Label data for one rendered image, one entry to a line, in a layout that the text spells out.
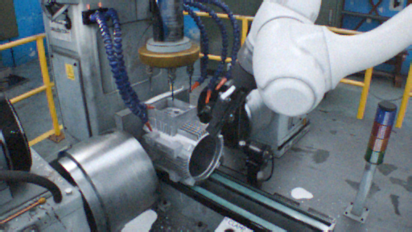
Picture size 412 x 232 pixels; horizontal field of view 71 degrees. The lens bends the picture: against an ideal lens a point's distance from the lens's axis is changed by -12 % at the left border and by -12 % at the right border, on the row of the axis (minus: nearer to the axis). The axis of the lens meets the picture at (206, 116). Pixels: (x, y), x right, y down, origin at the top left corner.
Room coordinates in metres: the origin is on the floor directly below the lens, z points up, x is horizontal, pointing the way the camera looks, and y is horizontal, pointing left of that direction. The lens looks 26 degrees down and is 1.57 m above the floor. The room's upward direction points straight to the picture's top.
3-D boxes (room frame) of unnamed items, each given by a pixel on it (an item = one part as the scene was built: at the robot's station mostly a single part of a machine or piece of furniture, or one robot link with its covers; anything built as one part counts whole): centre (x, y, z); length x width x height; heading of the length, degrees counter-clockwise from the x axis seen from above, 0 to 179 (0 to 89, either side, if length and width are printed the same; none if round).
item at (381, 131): (0.78, -0.53, 1.14); 0.06 x 0.06 x 0.04
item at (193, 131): (0.90, 0.08, 1.02); 0.20 x 0.19 x 0.19; 50
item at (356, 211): (0.78, -0.53, 1.01); 0.08 x 0.08 x 0.42; 50
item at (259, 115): (1.15, -0.14, 1.04); 0.41 x 0.25 x 0.25; 140
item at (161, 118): (0.92, 0.11, 1.11); 0.12 x 0.11 x 0.07; 50
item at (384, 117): (0.78, -0.53, 1.19); 0.06 x 0.06 x 0.04
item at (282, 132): (1.36, -0.30, 0.99); 0.35 x 0.31 x 0.37; 140
